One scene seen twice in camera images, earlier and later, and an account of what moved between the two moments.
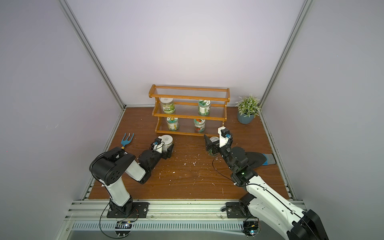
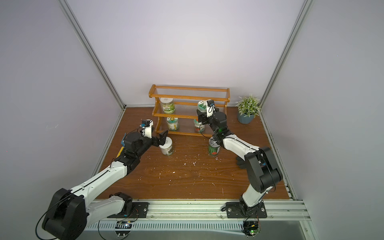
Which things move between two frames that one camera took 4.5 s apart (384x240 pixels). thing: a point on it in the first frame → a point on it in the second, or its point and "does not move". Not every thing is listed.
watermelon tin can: [213, 146] does not move
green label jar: [168, 104] does not move
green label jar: [204, 107] does not move
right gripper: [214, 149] → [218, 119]
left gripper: [169, 151] → [160, 141]
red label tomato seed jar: [199, 125] does not move
